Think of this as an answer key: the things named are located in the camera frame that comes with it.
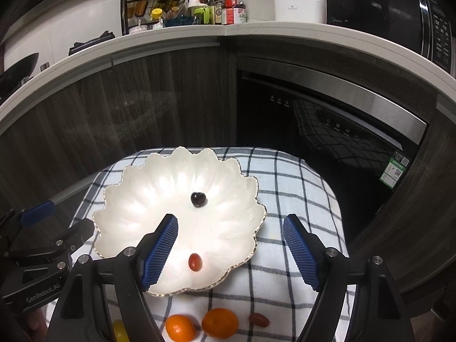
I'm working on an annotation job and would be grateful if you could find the black wire spice rack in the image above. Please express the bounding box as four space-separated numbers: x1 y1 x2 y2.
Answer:
120 0 189 29

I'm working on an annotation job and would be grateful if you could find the orange mandarin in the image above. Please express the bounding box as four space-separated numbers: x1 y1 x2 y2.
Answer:
201 308 239 339
165 314 197 342

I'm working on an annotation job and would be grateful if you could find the green white sticker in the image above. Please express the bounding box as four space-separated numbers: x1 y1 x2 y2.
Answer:
379 151 410 186

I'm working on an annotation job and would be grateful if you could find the dark wood side panel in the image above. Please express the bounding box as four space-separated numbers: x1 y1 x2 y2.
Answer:
356 100 456 293

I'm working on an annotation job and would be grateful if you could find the black wok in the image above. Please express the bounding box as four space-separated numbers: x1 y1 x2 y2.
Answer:
0 53 40 97

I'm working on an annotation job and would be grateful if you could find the white scalloped plate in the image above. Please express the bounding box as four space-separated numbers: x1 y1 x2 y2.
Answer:
93 146 267 296

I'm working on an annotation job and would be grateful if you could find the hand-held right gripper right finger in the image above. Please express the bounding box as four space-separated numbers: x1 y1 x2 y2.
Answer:
281 214 416 342

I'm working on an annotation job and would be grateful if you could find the black folded cloth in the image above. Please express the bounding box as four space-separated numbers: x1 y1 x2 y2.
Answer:
68 30 116 56

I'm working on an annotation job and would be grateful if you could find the white rice cooker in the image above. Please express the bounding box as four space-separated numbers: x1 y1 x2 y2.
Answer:
274 0 327 24

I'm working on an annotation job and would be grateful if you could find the yellow round fruit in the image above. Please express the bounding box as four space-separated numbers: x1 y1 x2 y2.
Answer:
113 320 129 342

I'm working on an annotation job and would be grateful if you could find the black microwave oven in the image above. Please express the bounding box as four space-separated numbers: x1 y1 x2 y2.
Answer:
324 0 456 70

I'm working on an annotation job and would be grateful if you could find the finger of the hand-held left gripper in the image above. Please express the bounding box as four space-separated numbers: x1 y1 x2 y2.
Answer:
0 200 56 243
7 217 96 268

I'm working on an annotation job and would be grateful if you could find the black dishwasher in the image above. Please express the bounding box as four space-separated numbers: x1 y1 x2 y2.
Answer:
235 55 428 236

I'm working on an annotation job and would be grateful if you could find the white kitchen countertop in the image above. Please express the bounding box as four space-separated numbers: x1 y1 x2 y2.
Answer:
0 21 456 125

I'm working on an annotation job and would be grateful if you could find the dark wood cabinet door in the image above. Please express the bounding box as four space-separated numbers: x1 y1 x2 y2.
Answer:
112 39 239 154
0 55 139 218

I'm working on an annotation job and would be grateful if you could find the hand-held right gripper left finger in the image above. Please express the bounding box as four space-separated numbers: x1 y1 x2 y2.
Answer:
44 213 179 342

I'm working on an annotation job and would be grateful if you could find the green plastic container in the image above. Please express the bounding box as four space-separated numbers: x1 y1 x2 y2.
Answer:
192 5 211 25

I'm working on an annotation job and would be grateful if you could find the checked white cloth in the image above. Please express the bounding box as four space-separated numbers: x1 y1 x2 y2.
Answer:
46 146 357 342

